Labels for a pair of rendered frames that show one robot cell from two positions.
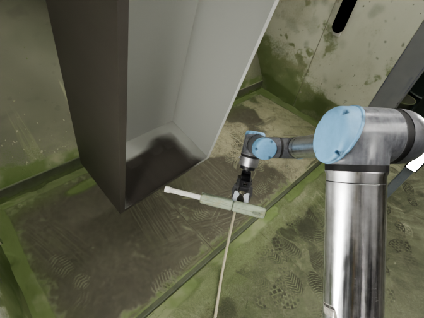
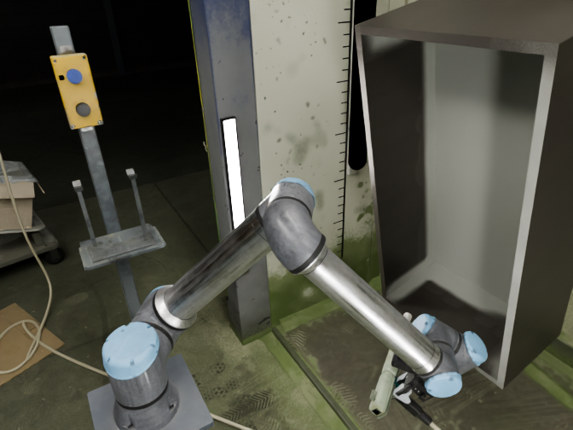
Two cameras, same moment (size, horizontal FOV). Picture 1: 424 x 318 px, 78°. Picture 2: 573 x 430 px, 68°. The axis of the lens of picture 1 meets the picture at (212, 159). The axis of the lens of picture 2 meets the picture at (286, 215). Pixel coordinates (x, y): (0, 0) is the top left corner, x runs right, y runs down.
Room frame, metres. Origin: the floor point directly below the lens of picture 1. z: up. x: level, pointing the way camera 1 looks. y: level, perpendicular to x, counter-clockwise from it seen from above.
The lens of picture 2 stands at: (0.78, -1.18, 1.76)
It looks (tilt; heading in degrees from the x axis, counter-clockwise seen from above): 29 degrees down; 111
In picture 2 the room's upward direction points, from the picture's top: 2 degrees counter-clockwise
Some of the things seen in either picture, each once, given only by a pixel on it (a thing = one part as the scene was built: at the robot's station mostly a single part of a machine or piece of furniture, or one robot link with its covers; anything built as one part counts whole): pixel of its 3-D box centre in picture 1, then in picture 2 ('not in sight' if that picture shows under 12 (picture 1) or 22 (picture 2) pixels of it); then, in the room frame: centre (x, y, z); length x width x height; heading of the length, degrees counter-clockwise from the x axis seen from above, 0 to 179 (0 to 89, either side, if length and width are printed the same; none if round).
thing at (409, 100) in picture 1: (394, 108); not in sight; (2.77, -1.95, 0.14); 0.31 x 0.29 x 0.28; 140
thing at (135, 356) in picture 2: not in sight; (136, 360); (0.06, -0.54, 0.83); 0.17 x 0.15 x 0.18; 102
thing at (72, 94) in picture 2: not in sight; (78, 91); (-0.51, 0.06, 1.42); 0.12 x 0.06 x 0.26; 50
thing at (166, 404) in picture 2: not in sight; (144, 395); (0.06, -0.55, 0.69); 0.19 x 0.19 x 0.10
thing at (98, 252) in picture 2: not in sight; (113, 212); (-0.43, -0.01, 0.95); 0.26 x 0.15 x 0.32; 50
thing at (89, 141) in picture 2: not in sight; (112, 223); (-0.55, 0.09, 0.82); 0.06 x 0.06 x 1.64; 50
